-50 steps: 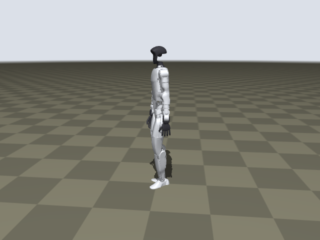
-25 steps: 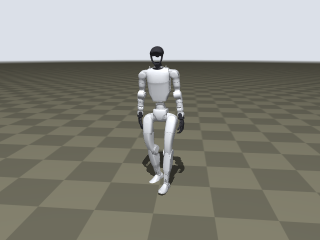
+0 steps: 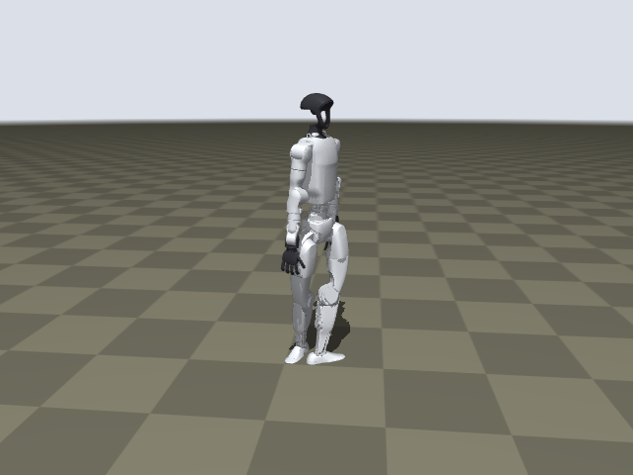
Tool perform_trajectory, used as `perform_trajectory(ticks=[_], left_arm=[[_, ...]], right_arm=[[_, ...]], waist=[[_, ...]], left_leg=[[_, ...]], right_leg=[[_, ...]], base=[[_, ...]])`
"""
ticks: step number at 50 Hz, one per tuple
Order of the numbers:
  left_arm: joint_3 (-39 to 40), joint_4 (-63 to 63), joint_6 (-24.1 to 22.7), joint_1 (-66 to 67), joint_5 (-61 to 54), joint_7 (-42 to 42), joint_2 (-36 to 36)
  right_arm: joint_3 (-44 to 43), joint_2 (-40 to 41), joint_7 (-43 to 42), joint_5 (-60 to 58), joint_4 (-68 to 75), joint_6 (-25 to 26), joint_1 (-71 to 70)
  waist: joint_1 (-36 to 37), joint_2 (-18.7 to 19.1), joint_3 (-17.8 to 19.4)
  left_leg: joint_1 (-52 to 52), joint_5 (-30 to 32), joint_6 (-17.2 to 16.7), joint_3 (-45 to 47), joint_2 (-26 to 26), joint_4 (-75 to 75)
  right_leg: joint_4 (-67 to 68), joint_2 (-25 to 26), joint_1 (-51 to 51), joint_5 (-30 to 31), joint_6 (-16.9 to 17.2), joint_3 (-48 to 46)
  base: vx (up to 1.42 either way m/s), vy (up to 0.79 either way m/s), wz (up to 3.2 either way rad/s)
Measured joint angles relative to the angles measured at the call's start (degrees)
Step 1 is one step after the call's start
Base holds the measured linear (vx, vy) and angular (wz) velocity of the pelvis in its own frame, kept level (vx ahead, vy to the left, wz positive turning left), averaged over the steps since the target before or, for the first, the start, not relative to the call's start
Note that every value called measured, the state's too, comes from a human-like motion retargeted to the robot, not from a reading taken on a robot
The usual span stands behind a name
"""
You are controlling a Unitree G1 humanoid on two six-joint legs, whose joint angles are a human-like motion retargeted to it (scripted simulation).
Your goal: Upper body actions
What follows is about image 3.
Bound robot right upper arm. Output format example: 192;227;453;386
289;142;313;205

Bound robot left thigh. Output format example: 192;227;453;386
317;222;349;305

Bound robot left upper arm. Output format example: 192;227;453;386
334;139;341;191

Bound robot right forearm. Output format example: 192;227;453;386
286;190;303;245

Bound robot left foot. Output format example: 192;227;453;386
307;350;345;365

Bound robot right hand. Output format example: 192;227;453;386
281;236;306;275

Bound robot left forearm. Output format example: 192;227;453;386
326;189;339;222

